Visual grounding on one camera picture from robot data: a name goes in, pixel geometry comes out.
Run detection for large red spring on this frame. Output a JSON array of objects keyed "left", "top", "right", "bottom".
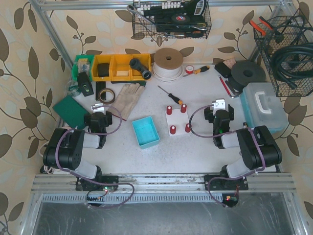
[{"left": 180, "top": 104, "right": 187, "bottom": 113}]

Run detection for beige work glove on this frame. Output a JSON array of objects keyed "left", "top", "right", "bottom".
[{"left": 108, "top": 83, "right": 145, "bottom": 120}]

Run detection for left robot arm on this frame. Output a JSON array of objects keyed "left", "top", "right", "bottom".
[{"left": 43, "top": 111, "right": 119, "bottom": 191}]

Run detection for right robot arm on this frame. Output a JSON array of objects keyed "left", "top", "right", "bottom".
[{"left": 204, "top": 105, "right": 282, "bottom": 191}]

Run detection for brown tape roll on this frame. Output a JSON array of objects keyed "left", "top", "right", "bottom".
[{"left": 98, "top": 88, "right": 115, "bottom": 105}]

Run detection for green sanding block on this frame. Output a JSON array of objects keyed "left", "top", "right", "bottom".
[{"left": 53, "top": 95, "right": 89, "bottom": 129}]

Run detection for black measuring device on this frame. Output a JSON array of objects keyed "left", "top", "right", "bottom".
[{"left": 77, "top": 72, "right": 94, "bottom": 97}]

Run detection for glass jar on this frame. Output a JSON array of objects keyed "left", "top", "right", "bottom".
[{"left": 67, "top": 80, "right": 81, "bottom": 97}]

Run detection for clear turquoise storage box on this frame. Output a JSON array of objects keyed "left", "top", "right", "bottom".
[{"left": 240, "top": 82, "right": 288, "bottom": 134}]

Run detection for black orange screwdriver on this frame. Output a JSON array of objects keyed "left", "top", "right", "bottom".
[{"left": 157, "top": 86, "right": 183, "bottom": 105}]

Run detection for black sponge block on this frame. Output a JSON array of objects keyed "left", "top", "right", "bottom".
[{"left": 214, "top": 62, "right": 231, "bottom": 78}]

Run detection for turquoise plastic tray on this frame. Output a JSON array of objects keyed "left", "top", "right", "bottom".
[{"left": 132, "top": 116, "right": 160, "bottom": 149}]

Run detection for black foam block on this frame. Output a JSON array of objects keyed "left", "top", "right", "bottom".
[{"left": 97, "top": 63, "right": 110, "bottom": 77}]

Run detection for yellow black screwdriver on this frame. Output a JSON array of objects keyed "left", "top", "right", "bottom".
[{"left": 183, "top": 66, "right": 210, "bottom": 77}]

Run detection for yellow parts bin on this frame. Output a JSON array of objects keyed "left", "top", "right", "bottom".
[{"left": 91, "top": 53, "right": 152, "bottom": 82}]

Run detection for red tape roll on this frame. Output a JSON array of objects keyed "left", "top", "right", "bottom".
[{"left": 185, "top": 65, "right": 194, "bottom": 74}]

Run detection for green parts bin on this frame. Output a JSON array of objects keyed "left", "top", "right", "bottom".
[{"left": 72, "top": 55, "right": 94, "bottom": 81}]

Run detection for black pipe fitting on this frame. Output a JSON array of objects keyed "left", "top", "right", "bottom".
[{"left": 129, "top": 58, "right": 152, "bottom": 80}]

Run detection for red handled hex key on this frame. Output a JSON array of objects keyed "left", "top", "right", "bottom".
[{"left": 218, "top": 75, "right": 241, "bottom": 99}]

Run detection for white peg base plate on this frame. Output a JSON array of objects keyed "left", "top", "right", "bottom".
[{"left": 165, "top": 108, "right": 191, "bottom": 137}]

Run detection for black cable spool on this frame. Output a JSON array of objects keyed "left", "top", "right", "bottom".
[{"left": 228, "top": 61, "right": 266, "bottom": 92}]

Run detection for white cable spool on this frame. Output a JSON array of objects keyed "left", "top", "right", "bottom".
[{"left": 153, "top": 47, "right": 184, "bottom": 83}]

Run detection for black coiled hose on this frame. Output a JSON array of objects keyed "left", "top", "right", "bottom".
[{"left": 271, "top": 43, "right": 313, "bottom": 86}]

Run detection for orange handled pliers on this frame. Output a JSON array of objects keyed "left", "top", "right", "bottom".
[{"left": 249, "top": 16, "right": 273, "bottom": 37}]

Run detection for right wire basket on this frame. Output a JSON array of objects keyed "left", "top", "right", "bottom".
[{"left": 253, "top": 15, "right": 313, "bottom": 97}]

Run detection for wire basket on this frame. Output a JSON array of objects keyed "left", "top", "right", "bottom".
[
  {"left": 127, "top": 0, "right": 211, "bottom": 41},
  {"left": 253, "top": 15, "right": 313, "bottom": 97}
]

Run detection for top wire basket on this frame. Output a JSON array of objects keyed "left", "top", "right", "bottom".
[{"left": 127, "top": 0, "right": 211, "bottom": 41}]

